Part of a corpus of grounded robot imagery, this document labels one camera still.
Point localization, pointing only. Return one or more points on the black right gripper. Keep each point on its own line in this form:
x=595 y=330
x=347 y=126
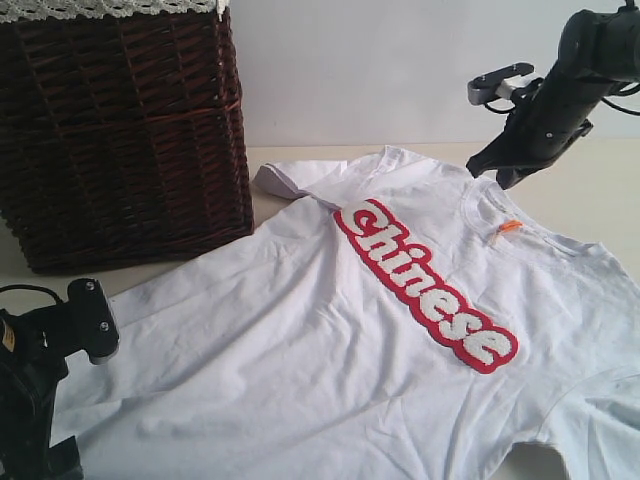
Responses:
x=536 y=135

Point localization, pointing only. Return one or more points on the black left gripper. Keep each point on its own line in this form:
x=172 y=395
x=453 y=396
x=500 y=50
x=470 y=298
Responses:
x=34 y=347

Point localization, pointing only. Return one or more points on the white t-shirt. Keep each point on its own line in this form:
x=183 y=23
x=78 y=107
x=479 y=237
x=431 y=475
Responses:
x=368 y=331

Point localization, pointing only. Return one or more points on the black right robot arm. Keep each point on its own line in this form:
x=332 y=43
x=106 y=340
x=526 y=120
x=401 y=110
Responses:
x=598 y=59

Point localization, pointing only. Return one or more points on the dark brown wicker basket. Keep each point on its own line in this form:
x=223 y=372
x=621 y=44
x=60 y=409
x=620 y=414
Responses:
x=122 y=140

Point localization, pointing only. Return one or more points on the grey mesh fabric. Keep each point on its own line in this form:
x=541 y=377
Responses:
x=35 y=10

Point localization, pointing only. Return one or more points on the orange garment hang tag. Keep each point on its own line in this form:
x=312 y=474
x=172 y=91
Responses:
x=504 y=228

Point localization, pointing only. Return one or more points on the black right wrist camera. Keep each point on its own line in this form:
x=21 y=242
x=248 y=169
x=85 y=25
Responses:
x=500 y=83

